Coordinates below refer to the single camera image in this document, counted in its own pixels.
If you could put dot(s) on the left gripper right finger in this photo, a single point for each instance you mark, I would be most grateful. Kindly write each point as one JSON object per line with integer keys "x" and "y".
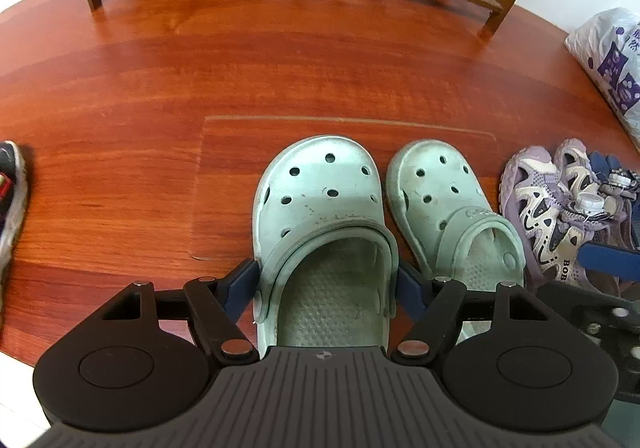
{"x": 437, "y": 309}

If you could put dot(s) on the purple sneaker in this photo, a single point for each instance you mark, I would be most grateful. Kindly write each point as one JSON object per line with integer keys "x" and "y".
{"x": 595, "y": 208}
{"x": 532, "y": 199}

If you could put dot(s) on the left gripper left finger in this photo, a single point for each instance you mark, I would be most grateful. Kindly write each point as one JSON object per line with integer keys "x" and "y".
{"x": 211, "y": 308}

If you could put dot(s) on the mint green clog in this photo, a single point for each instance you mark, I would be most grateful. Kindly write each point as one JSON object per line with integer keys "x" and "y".
{"x": 443, "y": 214}
{"x": 327, "y": 260}

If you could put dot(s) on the white purple plastic bag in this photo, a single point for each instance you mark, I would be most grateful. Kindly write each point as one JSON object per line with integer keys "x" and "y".
{"x": 607, "y": 48}

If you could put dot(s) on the purple sneaker on table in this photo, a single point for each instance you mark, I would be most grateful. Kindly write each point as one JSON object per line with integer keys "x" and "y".
{"x": 595, "y": 208}

